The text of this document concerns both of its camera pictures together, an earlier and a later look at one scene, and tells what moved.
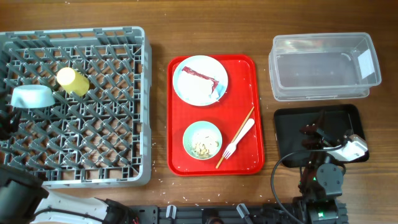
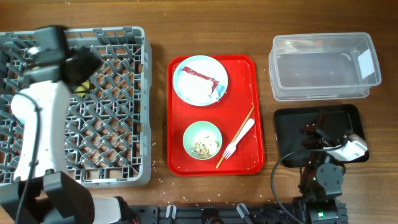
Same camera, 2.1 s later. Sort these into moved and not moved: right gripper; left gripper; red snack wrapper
Moved: left gripper
Not moved: right gripper; red snack wrapper
